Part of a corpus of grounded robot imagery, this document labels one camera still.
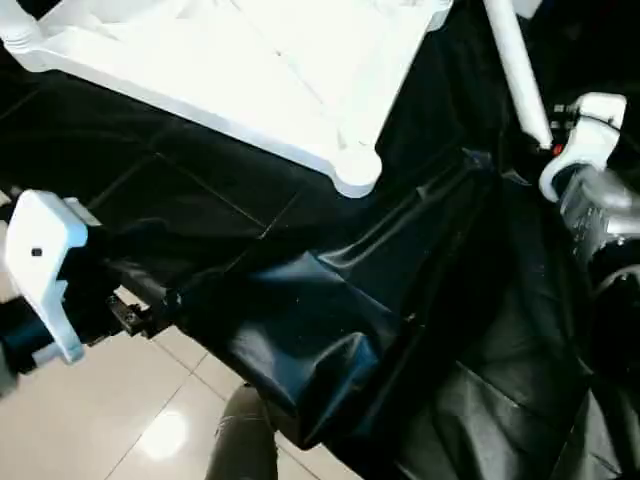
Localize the black work surface mat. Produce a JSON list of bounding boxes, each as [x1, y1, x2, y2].
[[0, 0, 640, 480]]

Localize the grey robot lower body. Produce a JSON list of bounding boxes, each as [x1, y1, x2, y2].
[[203, 383, 283, 480]]

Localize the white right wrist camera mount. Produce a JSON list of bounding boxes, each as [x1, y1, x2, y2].
[[538, 92, 629, 203]]

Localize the white plastic table top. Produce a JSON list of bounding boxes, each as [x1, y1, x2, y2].
[[0, 0, 454, 198]]

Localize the white plastic table leg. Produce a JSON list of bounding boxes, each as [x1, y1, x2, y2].
[[483, 0, 554, 151]]

